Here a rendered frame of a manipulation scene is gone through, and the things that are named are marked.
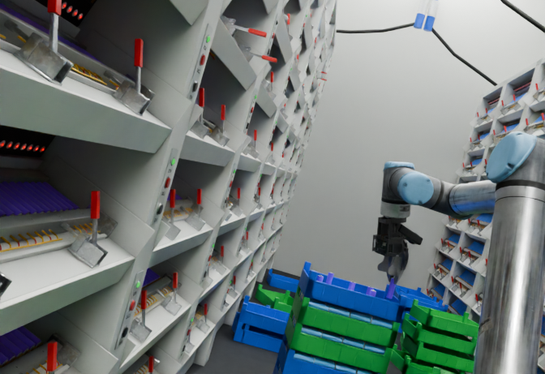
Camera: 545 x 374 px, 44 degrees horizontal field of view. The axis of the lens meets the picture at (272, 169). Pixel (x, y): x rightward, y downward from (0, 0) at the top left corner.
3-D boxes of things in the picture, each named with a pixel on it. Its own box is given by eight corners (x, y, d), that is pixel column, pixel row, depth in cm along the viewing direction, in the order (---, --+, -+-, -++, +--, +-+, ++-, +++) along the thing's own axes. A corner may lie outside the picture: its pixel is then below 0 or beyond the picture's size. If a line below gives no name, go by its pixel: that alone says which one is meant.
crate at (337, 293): (385, 308, 224) (392, 285, 224) (400, 323, 203) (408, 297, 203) (298, 284, 222) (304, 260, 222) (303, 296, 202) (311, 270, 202)
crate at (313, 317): (379, 332, 224) (385, 308, 224) (392, 349, 203) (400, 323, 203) (291, 307, 222) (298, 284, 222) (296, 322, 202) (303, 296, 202)
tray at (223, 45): (246, 90, 172) (268, 60, 172) (203, 39, 112) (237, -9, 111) (183, 45, 174) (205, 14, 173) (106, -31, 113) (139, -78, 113)
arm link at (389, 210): (396, 198, 215) (418, 204, 207) (396, 212, 216) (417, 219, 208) (375, 199, 210) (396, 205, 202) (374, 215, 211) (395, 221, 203)
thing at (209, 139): (225, 166, 172) (257, 122, 172) (169, 156, 112) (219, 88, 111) (161, 119, 174) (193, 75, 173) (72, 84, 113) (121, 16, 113)
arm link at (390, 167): (390, 162, 201) (379, 158, 211) (386, 204, 203) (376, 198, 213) (420, 164, 203) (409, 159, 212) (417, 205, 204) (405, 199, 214)
